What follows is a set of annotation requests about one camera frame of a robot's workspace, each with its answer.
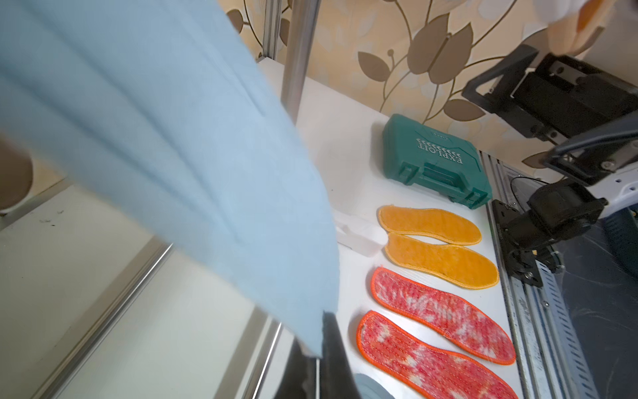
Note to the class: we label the red patterned insole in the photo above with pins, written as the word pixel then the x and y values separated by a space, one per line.
pixel 432 372
pixel 454 318

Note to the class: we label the metal clothes rack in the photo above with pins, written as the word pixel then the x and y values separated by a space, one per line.
pixel 299 60

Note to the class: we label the grey blue insole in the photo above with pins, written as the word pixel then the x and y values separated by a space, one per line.
pixel 368 388
pixel 174 149

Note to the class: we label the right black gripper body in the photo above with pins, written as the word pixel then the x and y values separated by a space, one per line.
pixel 565 97

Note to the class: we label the beige clothes peg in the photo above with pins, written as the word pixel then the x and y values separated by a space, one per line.
pixel 572 23

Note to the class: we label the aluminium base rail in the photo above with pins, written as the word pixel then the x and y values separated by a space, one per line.
pixel 551 363

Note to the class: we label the yellow fuzzy insole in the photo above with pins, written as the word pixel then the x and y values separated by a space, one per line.
pixel 455 264
pixel 433 223

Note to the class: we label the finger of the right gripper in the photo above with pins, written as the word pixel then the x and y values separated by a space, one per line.
pixel 493 90
pixel 596 154

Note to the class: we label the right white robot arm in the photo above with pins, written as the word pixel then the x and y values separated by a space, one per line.
pixel 559 211

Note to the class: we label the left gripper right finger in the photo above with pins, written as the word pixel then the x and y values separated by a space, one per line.
pixel 335 377

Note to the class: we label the green plastic tool case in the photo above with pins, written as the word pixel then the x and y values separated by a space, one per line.
pixel 414 154

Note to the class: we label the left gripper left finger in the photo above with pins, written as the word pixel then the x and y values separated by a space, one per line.
pixel 299 379

